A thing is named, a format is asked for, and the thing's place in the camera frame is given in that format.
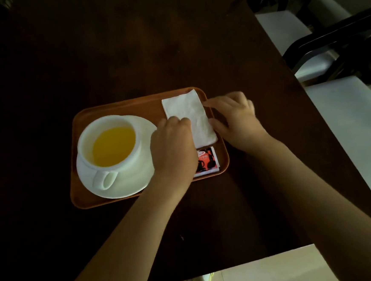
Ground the person's left hand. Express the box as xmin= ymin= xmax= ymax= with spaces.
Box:
xmin=147 ymin=114 xmax=201 ymax=196

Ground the person's right hand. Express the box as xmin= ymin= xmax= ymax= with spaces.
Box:
xmin=201 ymin=89 xmax=272 ymax=157

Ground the red sachet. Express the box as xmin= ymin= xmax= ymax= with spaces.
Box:
xmin=191 ymin=146 xmax=221 ymax=178

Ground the white paper napkin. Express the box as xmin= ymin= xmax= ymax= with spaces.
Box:
xmin=160 ymin=87 xmax=219 ymax=152

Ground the white saucer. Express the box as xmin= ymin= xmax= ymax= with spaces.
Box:
xmin=72 ymin=113 xmax=163 ymax=203

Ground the orange-brown tray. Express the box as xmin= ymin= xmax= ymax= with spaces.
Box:
xmin=62 ymin=84 xmax=233 ymax=211

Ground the white cup with yellow juice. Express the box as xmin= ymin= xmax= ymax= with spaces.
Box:
xmin=74 ymin=113 xmax=146 ymax=193

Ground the person's left forearm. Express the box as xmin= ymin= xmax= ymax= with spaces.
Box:
xmin=48 ymin=177 xmax=191 ymax=281

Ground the person's right forearm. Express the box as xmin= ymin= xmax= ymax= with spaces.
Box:
xmin=250 ymin=126 xmax=371 ymax=281

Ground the white cushioned black frame chair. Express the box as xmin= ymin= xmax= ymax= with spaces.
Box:
xmin=246 ymin=0 xmax=371 ymax=88
xmin=304 ymin=74 xmax=371 ymax=230

